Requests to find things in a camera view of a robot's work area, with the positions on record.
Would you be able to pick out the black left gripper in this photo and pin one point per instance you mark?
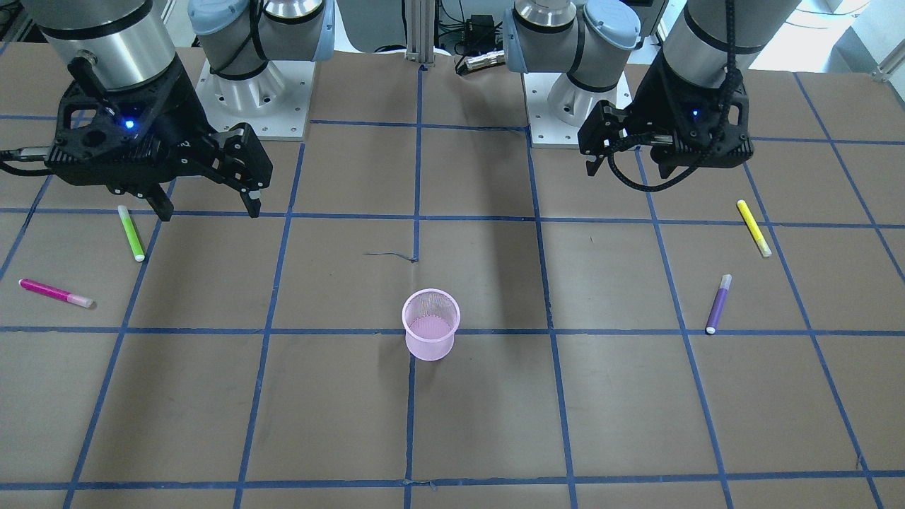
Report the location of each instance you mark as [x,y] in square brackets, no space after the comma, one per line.
[656,113]

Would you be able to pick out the purple marker pen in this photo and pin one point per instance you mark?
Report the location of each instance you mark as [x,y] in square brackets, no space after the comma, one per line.
[718,304]

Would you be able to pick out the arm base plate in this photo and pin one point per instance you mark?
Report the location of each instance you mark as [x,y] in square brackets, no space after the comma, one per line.
[544,120]
[275,103]

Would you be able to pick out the pink mesh cup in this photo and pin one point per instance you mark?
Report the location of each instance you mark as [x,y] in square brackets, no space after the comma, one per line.
[430,318]

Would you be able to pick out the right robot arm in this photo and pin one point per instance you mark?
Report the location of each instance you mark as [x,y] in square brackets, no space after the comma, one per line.
[127,43]

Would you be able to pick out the aluminium frame post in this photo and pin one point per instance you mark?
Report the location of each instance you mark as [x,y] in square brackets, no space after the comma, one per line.
[420,31]

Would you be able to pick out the yellow marker pen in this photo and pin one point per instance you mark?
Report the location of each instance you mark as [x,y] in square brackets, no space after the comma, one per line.
[754,228]

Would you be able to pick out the green marker pen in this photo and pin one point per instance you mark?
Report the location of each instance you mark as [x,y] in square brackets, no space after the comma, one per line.
[133,238]

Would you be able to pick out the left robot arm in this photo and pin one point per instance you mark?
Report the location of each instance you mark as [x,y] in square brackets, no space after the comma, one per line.
[591,44]

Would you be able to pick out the pink marker pen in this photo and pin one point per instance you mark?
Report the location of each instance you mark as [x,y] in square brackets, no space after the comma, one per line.
[55,293]

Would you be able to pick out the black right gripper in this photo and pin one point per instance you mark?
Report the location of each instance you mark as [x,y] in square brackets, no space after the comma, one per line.
[178,132]

